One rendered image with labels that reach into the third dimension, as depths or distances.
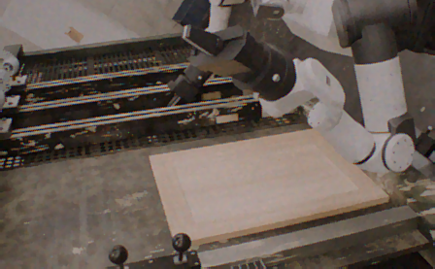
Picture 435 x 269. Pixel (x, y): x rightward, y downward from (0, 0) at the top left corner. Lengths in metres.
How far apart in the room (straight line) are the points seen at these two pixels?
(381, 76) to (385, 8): 0.13
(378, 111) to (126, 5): 5.44
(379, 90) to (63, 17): 4.10
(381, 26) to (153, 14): 5.48
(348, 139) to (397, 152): 0.11
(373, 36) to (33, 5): 4.13
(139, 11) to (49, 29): 1.78
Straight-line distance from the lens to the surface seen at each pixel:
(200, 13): 5.34
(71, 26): 4.80
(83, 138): 1.60
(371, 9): 0.93
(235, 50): 0.68
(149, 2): 6.26
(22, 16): 4.81
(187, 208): 1.19
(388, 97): 0.96
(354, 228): 1.10
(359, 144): 0.92
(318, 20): 1.05
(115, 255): 0.87
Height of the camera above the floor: 1.84
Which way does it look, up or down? 25 degrees down
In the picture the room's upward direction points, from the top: 59 degrees counter-clockwise
